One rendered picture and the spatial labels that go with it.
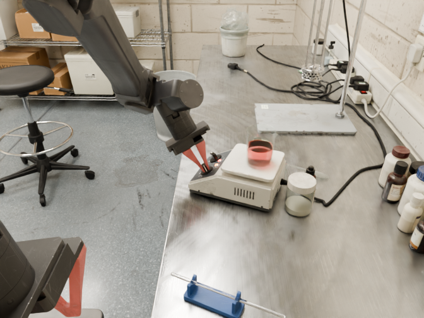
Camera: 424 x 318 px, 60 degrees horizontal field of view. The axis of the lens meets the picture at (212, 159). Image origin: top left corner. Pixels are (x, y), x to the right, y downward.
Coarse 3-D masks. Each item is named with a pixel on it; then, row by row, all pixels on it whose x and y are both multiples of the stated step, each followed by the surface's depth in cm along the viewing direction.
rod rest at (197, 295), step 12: (192, 276) 61; (192, 288) 61; (204, 288) 62; (192, 300) 60; (204, 300) 60; (216, 300) 60; (228, 300) 60; (216, 312) 59; (228, 312) 58; (240, 312) 58
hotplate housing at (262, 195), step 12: (204, 180) 82; (216, 180) 80; (228, 180) 79; (240, 180) 78; (252, 180) 78; (276, 180) 79; (204, 192) 84; (216, 192) 82; (228, 192) 81; (240, 192) 80; (252, 192) 78; (264, 192) 77; (276, 192) 82; (240, 204) 82; (252, 204) 80; (264, 204) 79
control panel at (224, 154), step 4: (224, 152) 91; (228, 152) 89; (224, 156) 88; (208, 160) 91; (220, 160) 86; (224, 160) 86; (208, 164) 89; (212, 164) 87; (220, 164) 85; (200, 168) 89; (216, 168) 83; (200, 172) 86; (212, 172) 83; (196, 176) 85; (200, 176) 84; (204, 176) 83; (208, 176) 82; (192, 180) 84
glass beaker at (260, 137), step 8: (248, 128) 78; (256, 128) 80; (264, 128) 80; (272, 128) 78; (248, 136) 76; (256, 136) 81; (264, 136) 81; (272, 136) 79; (248, 144) 77; (256, 144) 76; (264, 144) 75; (272, 144) 76; (248, 152) 78; (256, 152) 76; (264, 152) 76; (272, 152) 77; (248, 160) 79; (256, 160) 78; (264, 160) 77; (272, 160) 79
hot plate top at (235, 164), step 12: (240, 144) 87; (228, 156) 83; (240, 156) 83; (276, 156) 83; (228, 168) 79; (240, 168) 79; (252, 168) 79; (264, 168) 79; (276, 168) 79; (264, 180) 76
